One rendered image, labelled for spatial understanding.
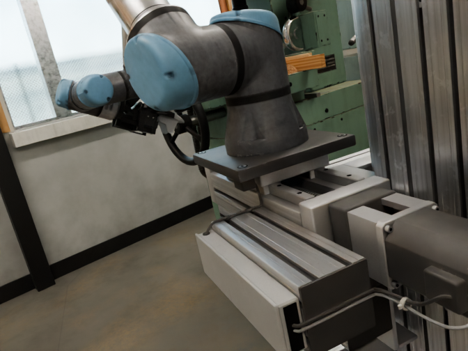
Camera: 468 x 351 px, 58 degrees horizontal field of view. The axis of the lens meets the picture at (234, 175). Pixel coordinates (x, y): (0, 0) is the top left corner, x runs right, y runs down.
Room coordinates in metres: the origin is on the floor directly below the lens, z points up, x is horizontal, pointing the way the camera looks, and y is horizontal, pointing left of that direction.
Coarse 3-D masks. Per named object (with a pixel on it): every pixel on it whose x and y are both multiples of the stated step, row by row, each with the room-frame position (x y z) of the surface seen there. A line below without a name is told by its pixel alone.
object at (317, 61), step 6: (318, 54) 1.34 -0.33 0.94; (324, 54) 1.34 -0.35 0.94; (288, 60) 1.44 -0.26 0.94; (294, 60) 1.42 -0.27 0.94; (300, 60) 1.40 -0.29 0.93; (306, 60) 1.37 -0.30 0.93; (312, 60) 1.35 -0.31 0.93; (318, 60) 1.33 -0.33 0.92; (324, 60) 1.34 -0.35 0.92; (300, 66) 1.40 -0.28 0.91; (306, 66) 1.38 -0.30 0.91; (312, 66) 1.36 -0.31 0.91; (318, 66) 1.34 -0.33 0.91; (324, 66) 1.33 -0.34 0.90
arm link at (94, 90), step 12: (84, 84) 1.02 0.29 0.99; (96, 84) 1.03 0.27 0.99; (108, 84) 1.04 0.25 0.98; (120, 84) 1.08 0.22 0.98; (72, 96) 1.08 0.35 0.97; (84, 96) 1.01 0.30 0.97; (96, 96) 1.02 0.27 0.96; (108, 96) 1.03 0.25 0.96; (120, 96) 1.08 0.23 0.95; (84, 108) 1.09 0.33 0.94
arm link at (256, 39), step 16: (224, 16) 0.71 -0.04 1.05; (240, 16) 0.70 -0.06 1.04; (256, 16) 0.70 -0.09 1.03; (272, 16) 0.72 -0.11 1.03; (240, 32) 0.70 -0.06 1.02; (256, 32) 0.70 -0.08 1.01; (272, 32) 0.72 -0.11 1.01; (240, 48) 0.68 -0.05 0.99; (256, 48) 0.69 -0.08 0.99; (272, 48) 0.71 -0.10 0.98; (240, 64) 0.68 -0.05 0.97; (256, 64) 0.69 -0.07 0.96; (272, 64) 0.71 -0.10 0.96; (240, 80) 0.69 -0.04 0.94; (256, 80) 0.70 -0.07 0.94; (272, 80) 0.71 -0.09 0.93; (288, 80) 0.74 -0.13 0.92; (240, 96) 0.71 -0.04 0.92
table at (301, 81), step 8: (296, 72) 1.36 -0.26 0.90; (304, 72) 1.38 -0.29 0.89; (312, 72) 1.40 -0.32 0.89; (296, 80) 1.35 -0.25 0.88; (304, 80) 1.37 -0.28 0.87; (312, 80) 1.39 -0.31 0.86; (296, 88) 1.35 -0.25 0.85; (304, 88) 1.37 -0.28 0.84; (208, 104) 1.42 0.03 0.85; (216, 104) 1.43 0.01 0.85; (224, 104) 1.45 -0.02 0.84
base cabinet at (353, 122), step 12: (360, 108) 1.61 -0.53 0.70; (324, 120) 1.49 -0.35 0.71; (336, 120) 1.53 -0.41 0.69; (348, 120) 1.57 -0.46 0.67; (360, 120) 1.61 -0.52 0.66; (348, 132) 1.56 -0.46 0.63; (360, 132) 1.60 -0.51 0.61; (216, 144) 1.59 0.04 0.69; (360, 144) 1.60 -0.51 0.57; (336, 156) 1.51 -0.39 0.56; (216, 204) 1.67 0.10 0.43; (216, 216) 1.69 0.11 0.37
